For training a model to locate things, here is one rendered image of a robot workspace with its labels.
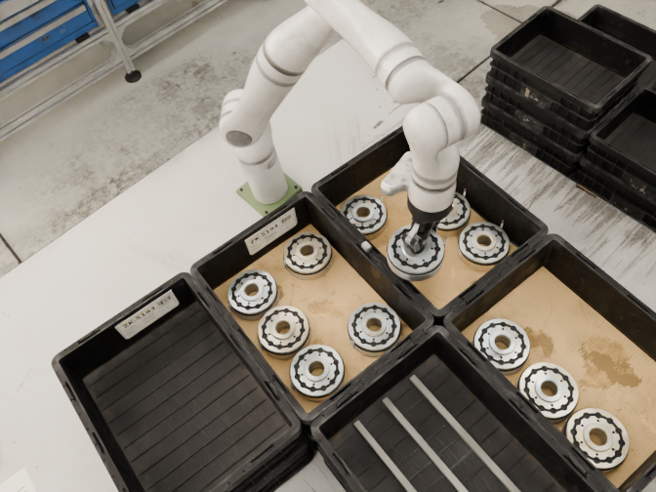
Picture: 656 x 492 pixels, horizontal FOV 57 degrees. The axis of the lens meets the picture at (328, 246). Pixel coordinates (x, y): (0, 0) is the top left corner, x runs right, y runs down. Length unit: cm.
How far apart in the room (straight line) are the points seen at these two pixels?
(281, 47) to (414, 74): 32
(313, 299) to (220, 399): 27
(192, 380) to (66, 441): 33
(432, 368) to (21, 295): 100
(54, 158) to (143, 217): 136
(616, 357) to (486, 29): 214
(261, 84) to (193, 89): 181
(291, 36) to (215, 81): 188
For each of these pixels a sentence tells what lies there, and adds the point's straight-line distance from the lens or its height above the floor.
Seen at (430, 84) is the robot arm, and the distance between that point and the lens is 88.
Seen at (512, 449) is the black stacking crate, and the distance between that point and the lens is 115.
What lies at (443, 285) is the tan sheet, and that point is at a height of 83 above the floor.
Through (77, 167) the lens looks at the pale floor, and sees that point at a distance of 285.
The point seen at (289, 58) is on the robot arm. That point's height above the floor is 122.
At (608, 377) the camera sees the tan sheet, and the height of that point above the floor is 83.
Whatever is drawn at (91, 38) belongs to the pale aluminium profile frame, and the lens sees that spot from 293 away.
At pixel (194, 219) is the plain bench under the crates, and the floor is 70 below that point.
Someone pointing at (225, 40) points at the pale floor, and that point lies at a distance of 318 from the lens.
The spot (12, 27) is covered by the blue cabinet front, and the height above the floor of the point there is 50.
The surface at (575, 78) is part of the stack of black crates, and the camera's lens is 220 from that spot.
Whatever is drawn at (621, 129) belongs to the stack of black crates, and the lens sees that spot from 223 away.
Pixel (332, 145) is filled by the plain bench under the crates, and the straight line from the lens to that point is 165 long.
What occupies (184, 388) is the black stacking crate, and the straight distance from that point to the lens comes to 122.
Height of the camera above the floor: 193
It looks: 58 degrees down
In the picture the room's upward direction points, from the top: 9 degrees counter-clockwise
